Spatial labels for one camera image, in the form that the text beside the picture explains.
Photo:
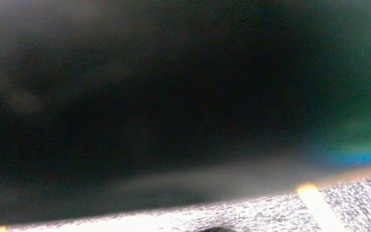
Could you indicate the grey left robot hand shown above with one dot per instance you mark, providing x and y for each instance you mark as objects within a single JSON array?
[{"x": 140, "y": 96}]

